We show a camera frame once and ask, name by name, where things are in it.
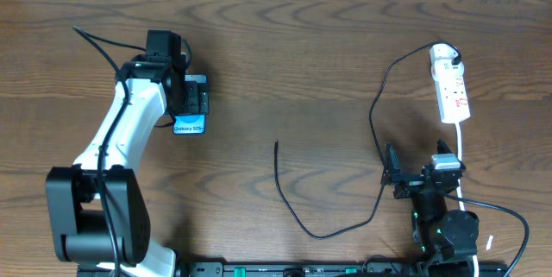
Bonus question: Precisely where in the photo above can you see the blue Galaxy smartphone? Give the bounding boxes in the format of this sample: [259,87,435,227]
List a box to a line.
[172,74,210,135]

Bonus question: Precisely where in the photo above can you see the black USB charging cable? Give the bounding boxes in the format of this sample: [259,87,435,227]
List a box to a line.
[273,41,462,241]

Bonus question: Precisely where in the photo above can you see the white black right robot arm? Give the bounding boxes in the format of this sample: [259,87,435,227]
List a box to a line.
[381,140,479,262]

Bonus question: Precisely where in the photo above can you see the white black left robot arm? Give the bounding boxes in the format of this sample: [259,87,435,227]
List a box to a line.
[46,54,209,276]

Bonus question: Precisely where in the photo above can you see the white USB charger adapter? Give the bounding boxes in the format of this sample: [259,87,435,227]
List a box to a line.
[430,43,465,82]

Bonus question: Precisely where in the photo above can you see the white power strip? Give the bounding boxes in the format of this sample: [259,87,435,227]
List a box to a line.
[434,76,470,124]

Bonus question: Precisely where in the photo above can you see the small white paper scrap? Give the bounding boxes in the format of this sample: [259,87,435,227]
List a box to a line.
[486,235,493,250]

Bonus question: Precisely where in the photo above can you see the white power strip cord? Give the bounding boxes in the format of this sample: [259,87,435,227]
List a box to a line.
[454,122,480,277]

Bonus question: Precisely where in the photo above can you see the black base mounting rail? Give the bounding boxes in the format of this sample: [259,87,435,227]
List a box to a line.
[76,259,507,277]

